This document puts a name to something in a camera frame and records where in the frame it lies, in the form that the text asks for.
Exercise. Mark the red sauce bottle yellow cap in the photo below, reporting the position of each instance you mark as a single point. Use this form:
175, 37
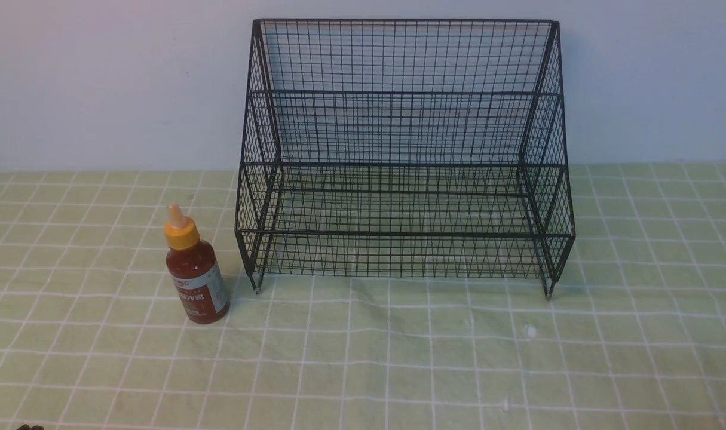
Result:
194, 269

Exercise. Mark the black wire mesh shelf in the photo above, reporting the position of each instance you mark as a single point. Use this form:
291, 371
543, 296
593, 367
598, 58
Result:
414, 148

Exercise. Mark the green checkered tablecloth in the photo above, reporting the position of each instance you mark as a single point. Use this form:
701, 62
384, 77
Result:
93, 334

